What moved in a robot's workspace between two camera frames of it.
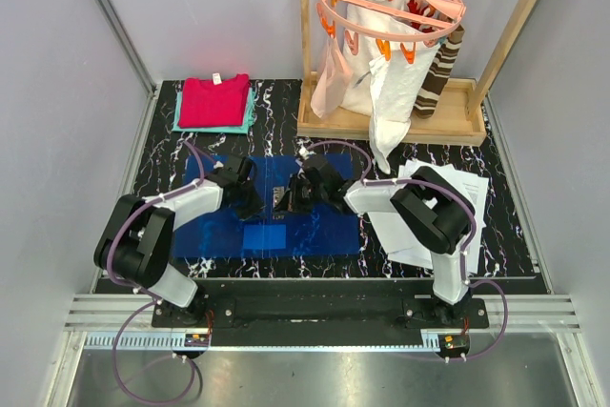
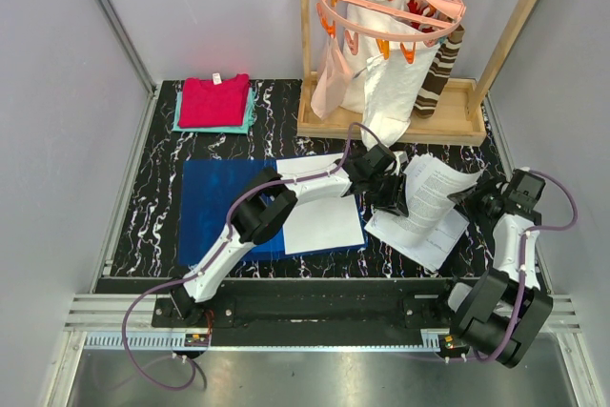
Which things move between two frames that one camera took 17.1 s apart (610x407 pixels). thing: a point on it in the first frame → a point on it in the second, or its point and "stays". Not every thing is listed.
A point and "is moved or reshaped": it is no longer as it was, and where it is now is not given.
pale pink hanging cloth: [335, 77] stays
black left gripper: [255, 206] → [395, 201]
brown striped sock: [438, 73] stays
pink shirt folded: [213, 102] stays
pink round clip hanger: [389, 5] stays
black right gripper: [292, 201] → [465, 199]
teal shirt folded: [235, 129] stays
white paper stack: [402, 245] is moved or reshaped
